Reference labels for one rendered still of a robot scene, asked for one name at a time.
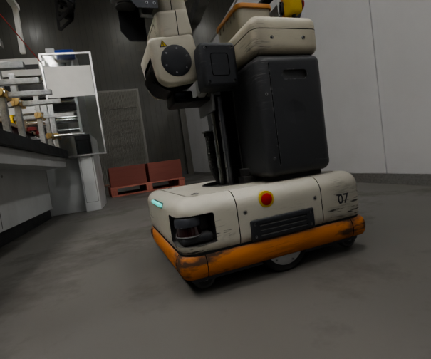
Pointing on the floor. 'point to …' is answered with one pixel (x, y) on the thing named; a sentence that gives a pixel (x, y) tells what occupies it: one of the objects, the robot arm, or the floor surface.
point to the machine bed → (8, 203)
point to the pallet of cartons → (144, 177)
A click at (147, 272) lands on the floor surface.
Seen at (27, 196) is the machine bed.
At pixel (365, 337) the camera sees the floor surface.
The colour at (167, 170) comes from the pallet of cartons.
